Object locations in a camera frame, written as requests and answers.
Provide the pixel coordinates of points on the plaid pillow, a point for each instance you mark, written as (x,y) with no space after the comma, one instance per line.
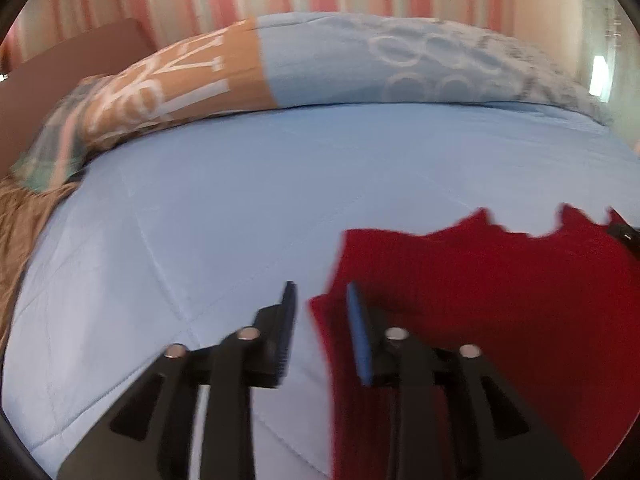
(58,152)

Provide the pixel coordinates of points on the brown cloth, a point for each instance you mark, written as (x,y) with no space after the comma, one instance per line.
(24,214)

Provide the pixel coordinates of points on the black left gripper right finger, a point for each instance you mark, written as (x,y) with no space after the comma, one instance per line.
(453,415)

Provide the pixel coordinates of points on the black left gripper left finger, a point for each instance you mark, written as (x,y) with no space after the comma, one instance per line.
(147,433)

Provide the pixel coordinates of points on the light blue quilted bedspread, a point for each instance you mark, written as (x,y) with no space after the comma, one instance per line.
(182,235)

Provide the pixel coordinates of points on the brown headboard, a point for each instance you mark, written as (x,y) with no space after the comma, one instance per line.
(34,87)

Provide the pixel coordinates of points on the white wardrobe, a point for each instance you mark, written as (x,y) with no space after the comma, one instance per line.
(609,64)

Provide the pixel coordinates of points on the blue patterned folded duvet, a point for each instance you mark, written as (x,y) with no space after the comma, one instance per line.
(308,59)

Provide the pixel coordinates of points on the red knitted sweater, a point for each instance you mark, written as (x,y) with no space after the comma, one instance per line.
(558,315)

